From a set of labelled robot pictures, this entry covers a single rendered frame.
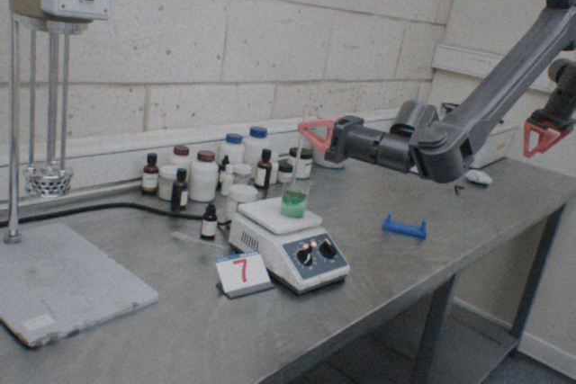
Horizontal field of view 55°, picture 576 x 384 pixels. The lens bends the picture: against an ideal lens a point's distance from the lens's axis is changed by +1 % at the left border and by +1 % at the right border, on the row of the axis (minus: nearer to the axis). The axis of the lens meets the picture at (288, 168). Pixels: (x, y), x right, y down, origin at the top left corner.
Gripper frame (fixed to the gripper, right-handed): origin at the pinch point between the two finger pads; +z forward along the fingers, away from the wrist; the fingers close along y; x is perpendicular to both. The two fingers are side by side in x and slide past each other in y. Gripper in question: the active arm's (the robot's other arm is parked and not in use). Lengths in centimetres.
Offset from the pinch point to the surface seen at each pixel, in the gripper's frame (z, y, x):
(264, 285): -2.8, 11.3, 25.4
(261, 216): 3.4, 3.8, 17.0
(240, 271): 1.2, 12.9, 23.5
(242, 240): 6.1, 4.7, 22.5
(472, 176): -22, -90, 24
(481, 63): -8, -144, -7
